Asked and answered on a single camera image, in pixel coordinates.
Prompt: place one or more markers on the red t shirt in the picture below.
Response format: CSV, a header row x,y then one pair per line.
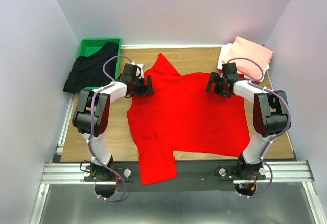
x,y
243,77
182,116

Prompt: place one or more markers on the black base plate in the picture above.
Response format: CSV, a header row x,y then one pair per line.
x,y
192,175

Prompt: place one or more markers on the white folded t shirt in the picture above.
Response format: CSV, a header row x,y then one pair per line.
x,y
223,52

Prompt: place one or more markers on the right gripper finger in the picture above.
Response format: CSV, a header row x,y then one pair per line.
x,y
214,77
209,86

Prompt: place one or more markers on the green plastic bin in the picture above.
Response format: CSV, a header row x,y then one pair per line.
x,y
89,46

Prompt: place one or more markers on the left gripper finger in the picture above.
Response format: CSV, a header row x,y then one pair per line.
x,y
148,83
144,91

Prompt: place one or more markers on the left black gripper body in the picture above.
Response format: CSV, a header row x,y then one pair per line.
x,y
144,89

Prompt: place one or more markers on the pink folded t shirt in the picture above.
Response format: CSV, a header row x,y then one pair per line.
x,y
243,48

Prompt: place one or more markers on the black t shirt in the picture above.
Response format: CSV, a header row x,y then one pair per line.
x,y
87,71

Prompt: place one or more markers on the red folded t shirt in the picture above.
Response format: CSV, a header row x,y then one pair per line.
x,y
243,77

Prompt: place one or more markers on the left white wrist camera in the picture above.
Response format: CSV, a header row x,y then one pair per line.
x,y
139,69

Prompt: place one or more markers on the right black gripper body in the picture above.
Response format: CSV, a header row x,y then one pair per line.
x,y
216,84

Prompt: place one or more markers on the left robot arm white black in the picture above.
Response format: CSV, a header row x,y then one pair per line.
x,y
91,115

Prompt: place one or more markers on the aluminium frame rail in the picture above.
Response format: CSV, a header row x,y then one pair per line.
x,y
277,171

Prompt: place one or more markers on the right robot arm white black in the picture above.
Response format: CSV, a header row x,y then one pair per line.
x,y
271,115

